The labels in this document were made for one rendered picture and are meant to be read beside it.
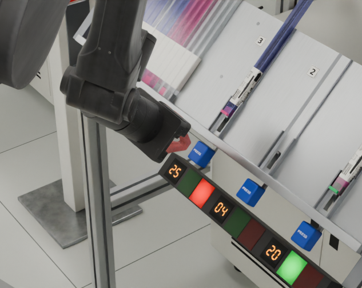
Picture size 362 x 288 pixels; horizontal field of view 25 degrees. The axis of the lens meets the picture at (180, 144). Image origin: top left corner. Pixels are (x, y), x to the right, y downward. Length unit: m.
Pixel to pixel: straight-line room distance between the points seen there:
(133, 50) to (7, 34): 0.53
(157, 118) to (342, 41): 0.68
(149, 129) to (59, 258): 1.04
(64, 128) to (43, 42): 1.60
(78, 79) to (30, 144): 1.53
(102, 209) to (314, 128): 0.71
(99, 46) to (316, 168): 0.36
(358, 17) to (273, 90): 0.63
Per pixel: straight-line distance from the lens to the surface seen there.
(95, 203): 1.70
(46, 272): 2.05
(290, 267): 1.10
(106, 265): 1.84
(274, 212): 1.72
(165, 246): 2.09
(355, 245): 1.03
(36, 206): 2.22
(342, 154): 1.10
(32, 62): 0.43
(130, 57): 0.91
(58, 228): 2.14
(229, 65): 1.25
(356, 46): 1.67
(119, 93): 0.93
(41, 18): 0.42
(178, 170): 1.24
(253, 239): 1.14
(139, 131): 1.07
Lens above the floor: 1.41
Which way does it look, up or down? 36 degrees down
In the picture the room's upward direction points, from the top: straight up
